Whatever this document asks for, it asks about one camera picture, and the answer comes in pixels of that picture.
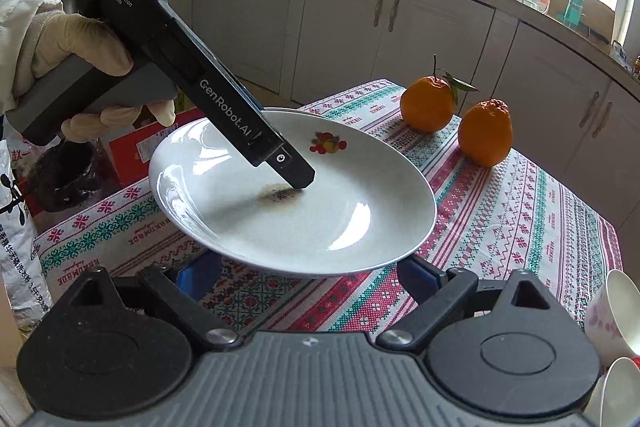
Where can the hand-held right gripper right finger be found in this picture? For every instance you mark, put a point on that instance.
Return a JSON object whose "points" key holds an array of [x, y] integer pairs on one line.
{"points": [[425, 279]]}

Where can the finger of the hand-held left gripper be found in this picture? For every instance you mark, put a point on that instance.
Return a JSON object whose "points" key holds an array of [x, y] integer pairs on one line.
{"points": [[295, 169]]}

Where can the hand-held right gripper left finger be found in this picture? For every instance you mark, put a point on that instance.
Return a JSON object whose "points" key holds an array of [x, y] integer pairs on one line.
{"points": [[192, 277]]}

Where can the white plate with stained centre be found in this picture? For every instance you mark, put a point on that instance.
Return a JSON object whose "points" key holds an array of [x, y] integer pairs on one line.
{"points": [[350, 207]]}

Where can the white bowl with pink flowers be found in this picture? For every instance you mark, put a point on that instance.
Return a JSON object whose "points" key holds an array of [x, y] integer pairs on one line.
{"points": [[615, 322], [620, 397]]}

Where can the person's left forearm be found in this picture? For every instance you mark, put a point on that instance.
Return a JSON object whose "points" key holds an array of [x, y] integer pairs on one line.
{"points": [[20, 37]]}

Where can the person's left hand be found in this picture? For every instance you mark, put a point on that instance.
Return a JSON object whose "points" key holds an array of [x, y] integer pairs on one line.
{"points": [[85, 39]]}

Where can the patterned tablecloth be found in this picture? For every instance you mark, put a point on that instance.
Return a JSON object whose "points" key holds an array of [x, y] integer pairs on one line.
{"points": [[500, 227]]}

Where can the small red carton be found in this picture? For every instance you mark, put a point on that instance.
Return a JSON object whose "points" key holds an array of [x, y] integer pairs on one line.
{"points": [[130, 157]]}

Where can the orange with stem and leaf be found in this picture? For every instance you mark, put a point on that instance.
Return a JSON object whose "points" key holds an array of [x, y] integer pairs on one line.
{"points": [[427, 104]]}

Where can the bumpy orange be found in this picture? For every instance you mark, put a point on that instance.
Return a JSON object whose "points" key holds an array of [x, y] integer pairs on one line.
{"points": [[485, 134]]}

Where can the black round container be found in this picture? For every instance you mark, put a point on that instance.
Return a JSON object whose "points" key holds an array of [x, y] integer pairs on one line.
{"points": [[60, 179]]}

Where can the white sack with black print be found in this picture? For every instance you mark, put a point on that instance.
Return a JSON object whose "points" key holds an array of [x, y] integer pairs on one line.
{"points": [[20, 232]]}

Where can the dark sauce bottle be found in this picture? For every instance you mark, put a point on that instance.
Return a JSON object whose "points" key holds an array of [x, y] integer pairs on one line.
{"points": [[637, 67]]}

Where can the green bottle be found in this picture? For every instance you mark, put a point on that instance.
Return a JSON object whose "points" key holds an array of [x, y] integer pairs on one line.
{"points": [[575, 9]]}

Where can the cardboard sheet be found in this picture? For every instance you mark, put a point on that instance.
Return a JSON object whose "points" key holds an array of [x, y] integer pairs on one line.
{"points": [[597, 14]]}

